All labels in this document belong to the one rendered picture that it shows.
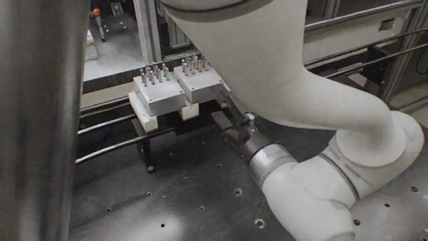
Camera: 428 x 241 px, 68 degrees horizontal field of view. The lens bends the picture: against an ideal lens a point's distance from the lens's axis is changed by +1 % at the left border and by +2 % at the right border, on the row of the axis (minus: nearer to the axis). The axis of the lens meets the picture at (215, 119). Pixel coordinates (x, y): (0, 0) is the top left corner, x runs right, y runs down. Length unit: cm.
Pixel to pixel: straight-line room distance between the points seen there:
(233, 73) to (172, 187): 69
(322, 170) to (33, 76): 45
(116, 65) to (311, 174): 64
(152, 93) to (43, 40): 53
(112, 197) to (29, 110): 62
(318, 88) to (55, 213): 31
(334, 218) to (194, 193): 44
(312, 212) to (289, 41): 37
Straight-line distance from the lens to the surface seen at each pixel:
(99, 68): 98
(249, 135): 66
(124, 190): 92
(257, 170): 61
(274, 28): 19
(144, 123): 79
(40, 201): 38
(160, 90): 81
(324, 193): 55
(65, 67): 31
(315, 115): 33
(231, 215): 84
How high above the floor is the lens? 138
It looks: 40 degrees down
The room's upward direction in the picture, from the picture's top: straight up
